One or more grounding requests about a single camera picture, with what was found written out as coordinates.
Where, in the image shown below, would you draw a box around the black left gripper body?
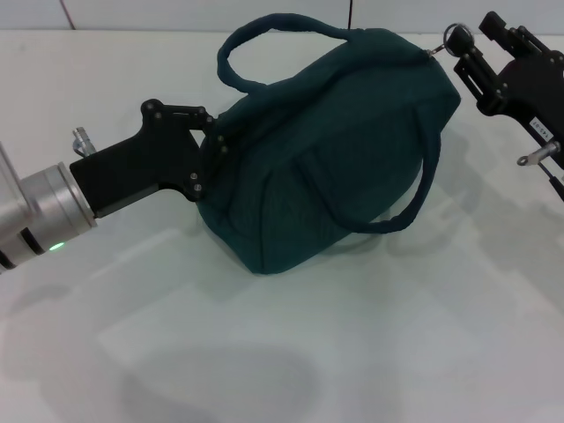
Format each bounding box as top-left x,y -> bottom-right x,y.
69,100 -> 212,219

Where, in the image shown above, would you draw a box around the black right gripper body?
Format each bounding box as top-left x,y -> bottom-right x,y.
497,48 -> 564,171

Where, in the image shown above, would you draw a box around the dark teal lunch bag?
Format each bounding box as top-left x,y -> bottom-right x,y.
197,12 -> 462,277

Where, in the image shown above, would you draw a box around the silver right wrist plug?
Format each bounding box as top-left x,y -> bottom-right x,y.
516,141 -> 560,167

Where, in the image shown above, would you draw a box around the silver left wrist plug stub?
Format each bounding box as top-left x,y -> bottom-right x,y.
70,127 -> 96,158

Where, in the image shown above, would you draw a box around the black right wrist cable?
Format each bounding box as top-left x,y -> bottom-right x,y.
539,160 -> 564,199

